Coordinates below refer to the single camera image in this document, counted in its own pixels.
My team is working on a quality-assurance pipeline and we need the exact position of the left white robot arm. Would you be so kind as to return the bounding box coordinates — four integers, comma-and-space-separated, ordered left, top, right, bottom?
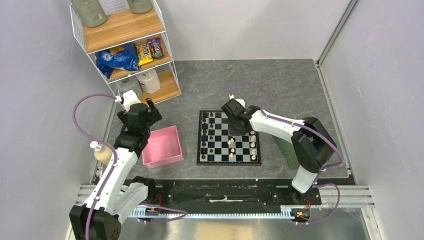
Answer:
69, 90, 162, 240

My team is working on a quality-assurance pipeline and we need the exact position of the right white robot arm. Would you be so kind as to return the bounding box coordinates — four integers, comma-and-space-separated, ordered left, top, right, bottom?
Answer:
221, 98, 337, 205

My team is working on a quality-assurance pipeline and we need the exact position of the black and white chessboard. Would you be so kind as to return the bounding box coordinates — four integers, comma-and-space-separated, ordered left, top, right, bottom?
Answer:
196, 110, 262, 166

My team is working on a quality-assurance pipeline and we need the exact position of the white paper roll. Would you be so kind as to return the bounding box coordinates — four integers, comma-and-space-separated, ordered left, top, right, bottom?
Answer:
135, 68, 161, 94

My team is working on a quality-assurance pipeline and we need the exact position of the translucent plastic jug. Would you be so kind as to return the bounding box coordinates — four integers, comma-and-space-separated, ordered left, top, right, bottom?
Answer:
117, 76, 143, 98

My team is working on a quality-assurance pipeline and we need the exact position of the pink plastic bin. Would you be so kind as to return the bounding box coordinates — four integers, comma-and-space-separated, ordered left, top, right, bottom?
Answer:
142, 125, 184, 169

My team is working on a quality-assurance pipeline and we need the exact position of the blue snack bag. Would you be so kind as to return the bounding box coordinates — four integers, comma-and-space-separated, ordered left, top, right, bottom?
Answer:
95, 42, 141, 79

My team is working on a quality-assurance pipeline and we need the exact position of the soap pump dispenser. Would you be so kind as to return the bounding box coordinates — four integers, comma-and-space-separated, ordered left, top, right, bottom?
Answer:
90, 141, 113, 166

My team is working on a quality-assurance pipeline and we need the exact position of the yellow candy bag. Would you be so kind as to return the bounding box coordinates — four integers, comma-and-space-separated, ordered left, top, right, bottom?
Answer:
136, 42, 153, 66

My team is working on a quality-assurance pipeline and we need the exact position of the green plastic bin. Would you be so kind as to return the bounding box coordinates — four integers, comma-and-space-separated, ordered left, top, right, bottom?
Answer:
272, 117, 312, 170

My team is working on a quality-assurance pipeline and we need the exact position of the brown candy bag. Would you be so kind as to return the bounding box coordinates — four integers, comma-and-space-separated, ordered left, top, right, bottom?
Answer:
147, 37, 165, 59

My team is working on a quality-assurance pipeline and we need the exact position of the grey-green bottle right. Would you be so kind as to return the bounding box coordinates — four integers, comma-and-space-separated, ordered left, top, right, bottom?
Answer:
127, 0, 153, 14

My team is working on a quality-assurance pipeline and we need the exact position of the grey-green bottle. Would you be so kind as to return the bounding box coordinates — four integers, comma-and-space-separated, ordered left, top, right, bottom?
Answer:
71, 0, 107, 28
127, 0, 153, 14

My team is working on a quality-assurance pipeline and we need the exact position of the grey-green bottle left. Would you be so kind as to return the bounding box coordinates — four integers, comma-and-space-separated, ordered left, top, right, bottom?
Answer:
71, 0, 107, 28

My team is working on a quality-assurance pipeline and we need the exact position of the white wire wooden shelf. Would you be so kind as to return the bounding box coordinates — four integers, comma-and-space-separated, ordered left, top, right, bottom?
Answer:
69, 0, 182, 103

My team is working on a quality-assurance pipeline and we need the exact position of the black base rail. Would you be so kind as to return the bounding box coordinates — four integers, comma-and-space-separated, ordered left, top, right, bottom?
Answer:
146, 178, 322, 215

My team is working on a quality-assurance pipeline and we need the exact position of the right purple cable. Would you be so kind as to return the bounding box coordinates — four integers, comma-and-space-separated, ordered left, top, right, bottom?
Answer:
231, 81, 345, 226

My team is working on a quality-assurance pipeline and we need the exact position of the purple cable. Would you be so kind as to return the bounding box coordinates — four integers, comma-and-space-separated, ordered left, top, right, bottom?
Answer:
72, 93, 188, 240
231, 81, 345, 226

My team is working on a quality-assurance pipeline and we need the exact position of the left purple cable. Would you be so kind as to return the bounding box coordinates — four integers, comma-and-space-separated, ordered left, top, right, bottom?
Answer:
72, 93, 188, 240

